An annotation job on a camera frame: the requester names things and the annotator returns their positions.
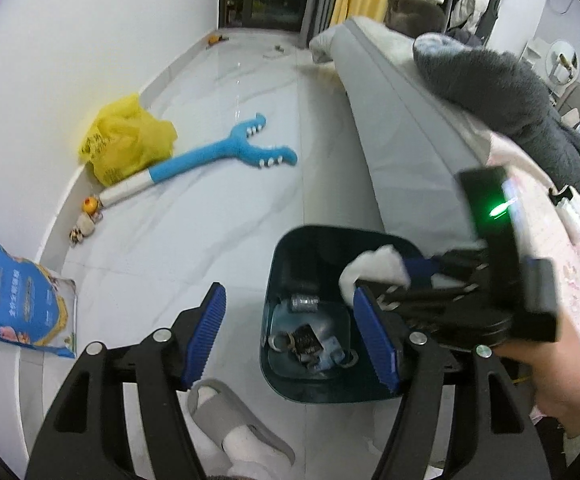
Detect grey bed frame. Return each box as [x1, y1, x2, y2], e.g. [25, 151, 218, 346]
[332, 16, 491, 256]

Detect grey garment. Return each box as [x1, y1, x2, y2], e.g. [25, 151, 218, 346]
[485, 0, 508, 48]

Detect blue tissue packet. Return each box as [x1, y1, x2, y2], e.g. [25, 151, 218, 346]
[315, 337, 352, 372]

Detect person's right hand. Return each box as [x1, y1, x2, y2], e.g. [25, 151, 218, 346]
[495, 305, 580, 441]

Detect black tissue packet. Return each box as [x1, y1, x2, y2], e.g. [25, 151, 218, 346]
[290, 325, 323, 361]

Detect small plush toy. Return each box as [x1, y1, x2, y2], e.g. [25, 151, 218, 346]
[68, 212, 103, 247]

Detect white bed sheet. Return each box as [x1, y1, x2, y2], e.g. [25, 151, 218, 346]
[309, 17, 411, 68]

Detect dark teal trash bin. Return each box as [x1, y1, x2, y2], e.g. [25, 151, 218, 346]
[260, 225, 443, 403]

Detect blue long-handled toy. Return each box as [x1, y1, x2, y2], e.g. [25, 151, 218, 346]
[99, 112, 299, 208]

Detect white tissue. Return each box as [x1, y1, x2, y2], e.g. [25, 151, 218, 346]
[338, 245, 412, 301]

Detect white sock with black clip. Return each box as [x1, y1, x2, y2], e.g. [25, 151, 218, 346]
[550, 185, 580, 236]

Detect round mirror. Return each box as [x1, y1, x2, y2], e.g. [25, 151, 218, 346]
[545, 40, 580, 96]

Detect person's white-socked foot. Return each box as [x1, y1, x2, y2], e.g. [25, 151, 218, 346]
[222, 425, 281, 471]

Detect blue food bag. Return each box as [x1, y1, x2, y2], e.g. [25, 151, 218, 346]
[0, 222, 78, 359]

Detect pink printed blanket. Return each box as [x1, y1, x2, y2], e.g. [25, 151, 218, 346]
[487, 130, 580, 366]

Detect dark grey fleece blanket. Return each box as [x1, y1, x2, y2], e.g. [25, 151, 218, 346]
[412, 32, 580, 241]

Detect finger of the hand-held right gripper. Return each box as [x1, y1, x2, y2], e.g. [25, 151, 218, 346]
[370, 282, 478, 322]
[402, 252, 491, 286]

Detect yellow plastic bag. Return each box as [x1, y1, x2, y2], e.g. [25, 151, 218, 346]
[77, 94, 178, 186]

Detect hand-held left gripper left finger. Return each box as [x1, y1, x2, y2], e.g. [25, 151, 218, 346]
[24, 281, 228, 480]

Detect grey slipper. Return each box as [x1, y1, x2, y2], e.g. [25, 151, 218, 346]
[187, 380, 296, 467]

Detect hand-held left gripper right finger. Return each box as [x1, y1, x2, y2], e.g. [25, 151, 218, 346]
[352, 282, 543, 480]

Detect grey cat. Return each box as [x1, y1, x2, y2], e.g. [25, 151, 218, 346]
[387, 0, 448, 36]

